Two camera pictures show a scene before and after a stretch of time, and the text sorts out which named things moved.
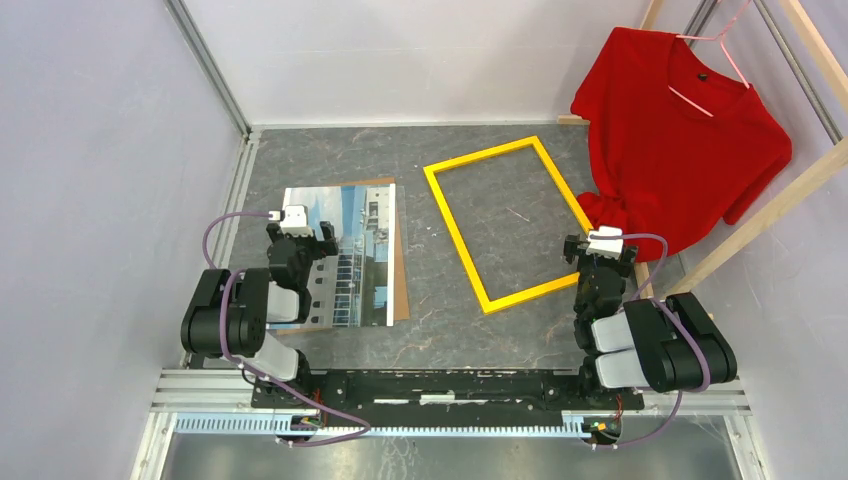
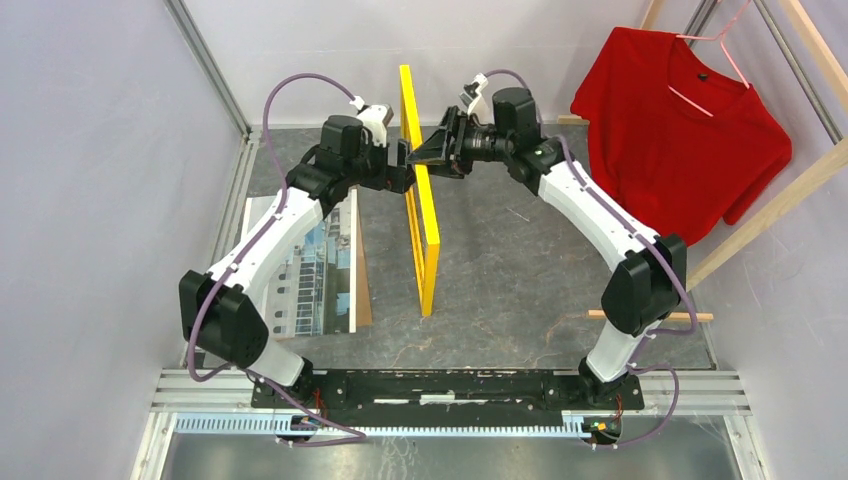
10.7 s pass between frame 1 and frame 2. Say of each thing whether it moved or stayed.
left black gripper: moved
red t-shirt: stayed
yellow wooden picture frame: moved
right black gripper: moved
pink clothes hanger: stayed
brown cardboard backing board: moved
